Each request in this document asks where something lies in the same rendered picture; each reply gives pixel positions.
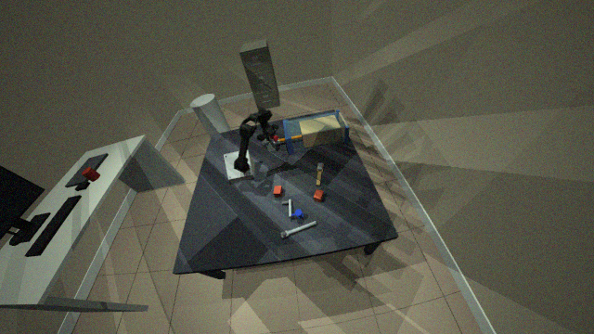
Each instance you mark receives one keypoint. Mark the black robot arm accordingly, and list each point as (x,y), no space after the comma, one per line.
(246,131)

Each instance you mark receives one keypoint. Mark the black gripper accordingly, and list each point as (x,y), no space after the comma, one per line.
(261,137)

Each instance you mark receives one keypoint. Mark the orange block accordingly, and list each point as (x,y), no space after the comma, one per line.
(318,195)
(278,191)

